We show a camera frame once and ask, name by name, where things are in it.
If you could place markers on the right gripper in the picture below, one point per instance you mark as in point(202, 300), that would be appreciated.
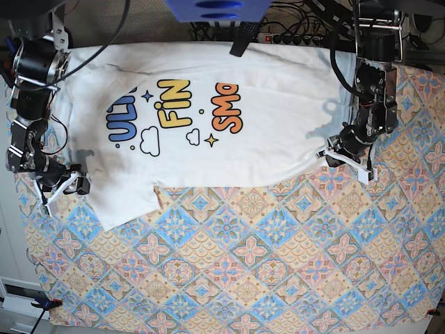
point(75, 181)

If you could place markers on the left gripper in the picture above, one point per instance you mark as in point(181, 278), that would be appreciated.
point(333, 153)

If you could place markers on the white printed T-shirt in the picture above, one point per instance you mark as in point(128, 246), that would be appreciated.
point(189, 114)

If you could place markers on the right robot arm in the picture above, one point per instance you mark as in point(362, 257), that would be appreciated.
point(37, 57)

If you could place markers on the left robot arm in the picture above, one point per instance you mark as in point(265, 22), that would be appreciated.
point(378, 44)

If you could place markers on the patterned tile tablecloth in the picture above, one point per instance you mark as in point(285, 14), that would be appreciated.
point(320, 253)

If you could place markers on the orange black clamp left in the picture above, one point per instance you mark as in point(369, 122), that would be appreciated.
point(46, 304)

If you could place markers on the black remote-like device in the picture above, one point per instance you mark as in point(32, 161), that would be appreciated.
point(247, 31)

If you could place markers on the orange clamp right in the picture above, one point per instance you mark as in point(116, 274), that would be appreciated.
point(433, 313)

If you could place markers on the blue plastic box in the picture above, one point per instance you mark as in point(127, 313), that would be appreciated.
point(218, 10)

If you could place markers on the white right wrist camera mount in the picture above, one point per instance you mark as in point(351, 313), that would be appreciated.
point(49, 205)

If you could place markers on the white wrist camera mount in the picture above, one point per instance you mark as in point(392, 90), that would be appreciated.
point(364, 174)
point(49, 205)

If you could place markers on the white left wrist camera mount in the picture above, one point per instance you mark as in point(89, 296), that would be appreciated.
point(364, 174)

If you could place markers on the white power strip red switch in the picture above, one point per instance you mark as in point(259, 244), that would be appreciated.
point(293, 39)

